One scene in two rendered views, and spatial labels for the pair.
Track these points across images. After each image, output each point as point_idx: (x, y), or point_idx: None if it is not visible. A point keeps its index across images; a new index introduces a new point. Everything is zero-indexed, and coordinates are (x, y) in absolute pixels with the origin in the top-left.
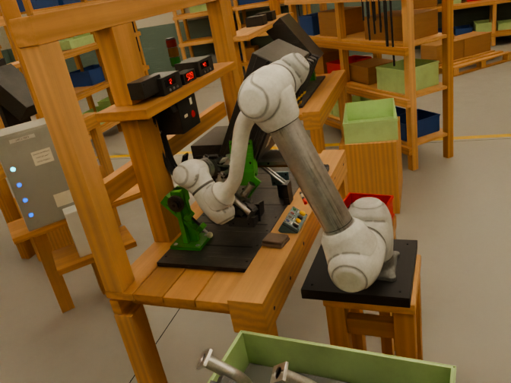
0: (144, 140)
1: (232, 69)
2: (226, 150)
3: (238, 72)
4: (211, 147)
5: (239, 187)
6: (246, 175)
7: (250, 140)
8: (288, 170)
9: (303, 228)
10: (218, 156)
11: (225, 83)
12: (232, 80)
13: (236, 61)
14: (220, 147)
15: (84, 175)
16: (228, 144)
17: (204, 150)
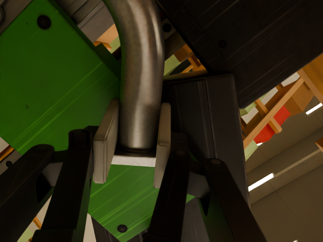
0: None
1: (322, 149)
2: (202, 118)
3: (305, 82)
4: (288, 60)
5: (13, 5)
6: (21, 108)
7: (123, 239)
8: (105, 11)
9: None
10: (235, 43)
11: (322, 59)
12: (311, 73)
13: (316, 96)
14: (248, 91)
15: None
16: (209, 152)
17: (320, 23)
